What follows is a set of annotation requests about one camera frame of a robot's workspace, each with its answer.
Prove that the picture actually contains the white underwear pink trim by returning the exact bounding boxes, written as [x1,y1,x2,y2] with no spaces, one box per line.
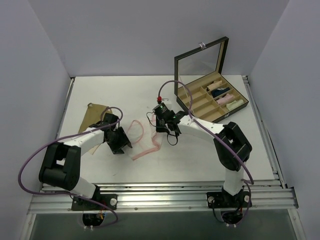
[126,118,163,161]

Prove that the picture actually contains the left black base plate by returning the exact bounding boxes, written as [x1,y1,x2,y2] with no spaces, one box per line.
[71,193,118,211]

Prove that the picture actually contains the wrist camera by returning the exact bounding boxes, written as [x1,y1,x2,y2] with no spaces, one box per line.
[102,113,119,130]
[157,96,172,110]

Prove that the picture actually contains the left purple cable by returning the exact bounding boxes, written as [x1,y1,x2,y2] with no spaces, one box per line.
[18,106,124,229]

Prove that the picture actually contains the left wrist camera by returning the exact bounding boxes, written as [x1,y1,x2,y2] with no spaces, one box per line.
[102,113,119,130]

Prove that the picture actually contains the beige rolled underwear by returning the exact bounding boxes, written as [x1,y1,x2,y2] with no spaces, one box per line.
[206,80,223,92]

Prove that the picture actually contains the black compartment storage box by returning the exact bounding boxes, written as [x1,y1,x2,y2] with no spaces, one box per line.
[174,36,249,123]

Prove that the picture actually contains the tan brown underwear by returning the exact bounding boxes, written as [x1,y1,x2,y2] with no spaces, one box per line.
[78,102,112,156]

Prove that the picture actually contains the navy rolled underwear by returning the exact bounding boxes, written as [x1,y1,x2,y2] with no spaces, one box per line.
[211,87,230,98]

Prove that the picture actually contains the purple cable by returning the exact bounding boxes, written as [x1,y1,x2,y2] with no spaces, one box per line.
[158,80,255,223]
[18,106,124,229]

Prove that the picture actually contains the pale green rolled underwear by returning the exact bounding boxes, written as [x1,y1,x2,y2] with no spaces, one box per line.
[225,99,244,111]

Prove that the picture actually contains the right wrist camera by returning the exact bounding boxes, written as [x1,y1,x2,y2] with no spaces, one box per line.
[157,96,172,110]

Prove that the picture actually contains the aluminium rail frame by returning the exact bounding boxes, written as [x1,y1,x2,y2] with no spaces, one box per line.
[26,76,299,216]

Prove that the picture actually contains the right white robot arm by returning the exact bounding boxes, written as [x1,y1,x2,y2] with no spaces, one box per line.
[152,102,253,207]

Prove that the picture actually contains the pink rolled underwear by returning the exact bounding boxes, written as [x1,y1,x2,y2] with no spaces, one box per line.
[216,93,234,105]

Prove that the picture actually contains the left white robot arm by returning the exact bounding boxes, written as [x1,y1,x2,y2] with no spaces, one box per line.
[38,113,132,210]

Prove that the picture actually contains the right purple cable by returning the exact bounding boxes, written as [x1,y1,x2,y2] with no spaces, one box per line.
[158,80,255,223]

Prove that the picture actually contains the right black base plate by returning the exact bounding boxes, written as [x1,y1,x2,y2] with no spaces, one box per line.
[206,190,252,209]

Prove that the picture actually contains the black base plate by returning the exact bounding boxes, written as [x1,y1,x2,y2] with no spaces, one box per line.
[71,193,118,211]
[206,190,252,209]

